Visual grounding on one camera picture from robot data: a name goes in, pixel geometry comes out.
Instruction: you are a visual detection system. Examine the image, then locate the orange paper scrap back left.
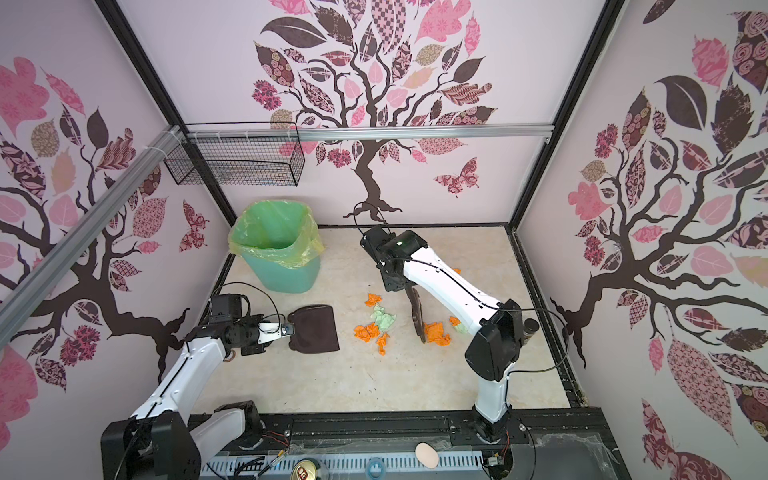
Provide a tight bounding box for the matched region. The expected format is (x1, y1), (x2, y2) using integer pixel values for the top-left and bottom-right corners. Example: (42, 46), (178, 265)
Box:
(354, 323), (390, 356)

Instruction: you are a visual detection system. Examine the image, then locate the black wire basket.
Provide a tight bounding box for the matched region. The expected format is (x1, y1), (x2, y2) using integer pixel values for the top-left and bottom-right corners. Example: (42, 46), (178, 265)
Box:
(164, 120), (305, 187)

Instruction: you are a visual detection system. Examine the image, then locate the dark brown dustpan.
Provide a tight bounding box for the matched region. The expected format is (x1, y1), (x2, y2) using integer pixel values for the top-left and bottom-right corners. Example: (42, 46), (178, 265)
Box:
(287, 305), (340, 354)

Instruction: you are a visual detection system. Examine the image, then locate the orange scrap right front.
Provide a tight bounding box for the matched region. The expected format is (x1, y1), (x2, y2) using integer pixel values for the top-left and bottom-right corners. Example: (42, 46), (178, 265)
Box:
(424, 316), (469, 346)

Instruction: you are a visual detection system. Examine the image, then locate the yellow-green bin liner bag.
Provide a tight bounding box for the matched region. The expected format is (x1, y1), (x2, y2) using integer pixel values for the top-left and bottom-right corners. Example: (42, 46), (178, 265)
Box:
(228, 200), (325, 269)

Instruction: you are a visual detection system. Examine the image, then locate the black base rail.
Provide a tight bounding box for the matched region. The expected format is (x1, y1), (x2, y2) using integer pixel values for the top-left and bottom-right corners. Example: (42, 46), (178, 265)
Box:
(212, 408), (629, 479)

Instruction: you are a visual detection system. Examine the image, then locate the dark brown hand broom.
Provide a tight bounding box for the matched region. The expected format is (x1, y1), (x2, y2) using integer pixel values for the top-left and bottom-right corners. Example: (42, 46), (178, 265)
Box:
(405, 284), (427, 344)

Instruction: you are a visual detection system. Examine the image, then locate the aluminium rail left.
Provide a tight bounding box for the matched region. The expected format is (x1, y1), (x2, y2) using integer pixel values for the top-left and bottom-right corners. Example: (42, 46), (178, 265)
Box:
(1, 125), (183, 346)

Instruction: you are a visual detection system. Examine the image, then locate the blue tape roll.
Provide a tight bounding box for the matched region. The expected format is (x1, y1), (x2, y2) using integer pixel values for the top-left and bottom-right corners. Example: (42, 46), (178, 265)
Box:
(365, 457), (386, 480)

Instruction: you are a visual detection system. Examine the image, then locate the white slotted cable duct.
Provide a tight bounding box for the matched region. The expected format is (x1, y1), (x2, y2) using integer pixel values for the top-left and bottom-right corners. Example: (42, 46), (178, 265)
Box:
(200, 451), (488, 479)

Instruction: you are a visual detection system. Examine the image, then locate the green trash bin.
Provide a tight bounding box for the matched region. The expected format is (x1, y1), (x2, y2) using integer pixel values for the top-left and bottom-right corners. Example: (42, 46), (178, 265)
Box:
(238, 255), (321, 294)

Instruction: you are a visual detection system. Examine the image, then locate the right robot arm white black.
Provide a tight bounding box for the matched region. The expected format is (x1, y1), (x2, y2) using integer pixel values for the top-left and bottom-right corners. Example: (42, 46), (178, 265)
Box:
(360, 227), (539, 444)

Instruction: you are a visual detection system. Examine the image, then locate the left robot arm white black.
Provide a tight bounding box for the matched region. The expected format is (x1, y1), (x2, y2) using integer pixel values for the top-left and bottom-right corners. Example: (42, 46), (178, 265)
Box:
(100, 294), (295, 479)

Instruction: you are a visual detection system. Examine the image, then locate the pink oval object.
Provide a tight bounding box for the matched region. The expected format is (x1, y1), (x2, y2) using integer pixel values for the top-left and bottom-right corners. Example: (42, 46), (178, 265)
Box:
(414, 442), (440, 469)

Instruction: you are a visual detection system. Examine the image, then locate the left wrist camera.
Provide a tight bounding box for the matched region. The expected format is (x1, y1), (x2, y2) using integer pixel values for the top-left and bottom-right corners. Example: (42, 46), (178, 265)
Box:
(258, 322), (295, 343)

